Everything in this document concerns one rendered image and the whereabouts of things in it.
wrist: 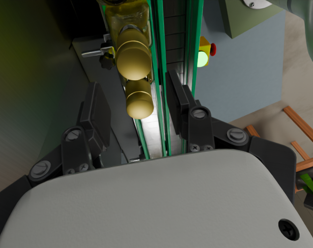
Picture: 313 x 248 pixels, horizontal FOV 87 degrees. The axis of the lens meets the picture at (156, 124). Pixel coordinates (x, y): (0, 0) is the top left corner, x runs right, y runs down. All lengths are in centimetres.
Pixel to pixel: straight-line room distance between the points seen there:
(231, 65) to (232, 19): 26
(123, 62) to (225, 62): 82
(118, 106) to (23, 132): 40
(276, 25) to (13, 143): 99
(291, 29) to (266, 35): 117
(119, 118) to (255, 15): 64
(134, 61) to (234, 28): 67
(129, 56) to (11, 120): 13
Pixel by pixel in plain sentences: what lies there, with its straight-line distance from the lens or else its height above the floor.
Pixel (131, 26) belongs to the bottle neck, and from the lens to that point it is 22.
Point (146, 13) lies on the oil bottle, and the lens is 24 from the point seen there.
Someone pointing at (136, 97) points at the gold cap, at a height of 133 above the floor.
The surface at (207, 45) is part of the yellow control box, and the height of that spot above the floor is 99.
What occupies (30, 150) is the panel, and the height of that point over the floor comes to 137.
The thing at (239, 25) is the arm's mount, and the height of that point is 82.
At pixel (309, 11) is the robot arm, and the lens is 57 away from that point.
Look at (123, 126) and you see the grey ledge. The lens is 64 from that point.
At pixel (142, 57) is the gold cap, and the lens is 16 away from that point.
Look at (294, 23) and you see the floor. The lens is 214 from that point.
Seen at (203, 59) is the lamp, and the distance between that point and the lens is 56.
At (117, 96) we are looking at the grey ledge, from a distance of 55.
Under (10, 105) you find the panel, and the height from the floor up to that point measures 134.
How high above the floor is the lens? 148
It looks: 41 degrees down
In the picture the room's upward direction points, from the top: 169 degrees clockwise
